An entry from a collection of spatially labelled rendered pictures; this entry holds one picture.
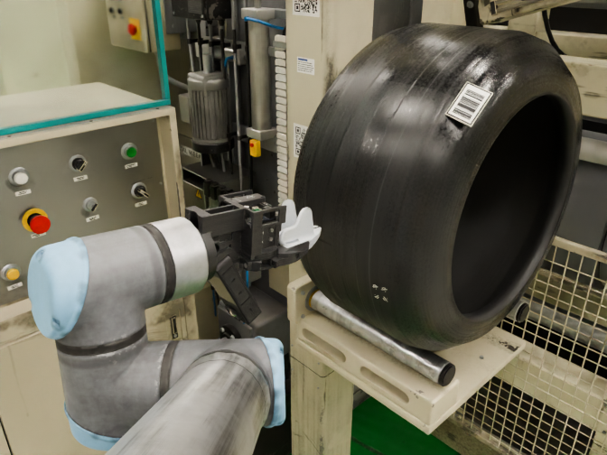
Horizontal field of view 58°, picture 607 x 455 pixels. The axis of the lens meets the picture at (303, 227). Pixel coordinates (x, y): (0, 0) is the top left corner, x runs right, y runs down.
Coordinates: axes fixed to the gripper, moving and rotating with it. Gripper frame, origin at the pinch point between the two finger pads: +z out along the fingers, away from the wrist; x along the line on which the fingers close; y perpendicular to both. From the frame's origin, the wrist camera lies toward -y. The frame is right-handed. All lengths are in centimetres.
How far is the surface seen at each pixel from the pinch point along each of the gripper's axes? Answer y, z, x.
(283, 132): 3.8, 29.3, 40.0
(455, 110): 18.5, 16.0, -9.4
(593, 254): -14, 71, -17
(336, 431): -78, 44, 25
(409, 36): 26.9, 25.6, 7.1
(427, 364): -27.7, 24.7, -8.4
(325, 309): -28.6, 24.3, 17.1
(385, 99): 18.2, 14.3, 1.5
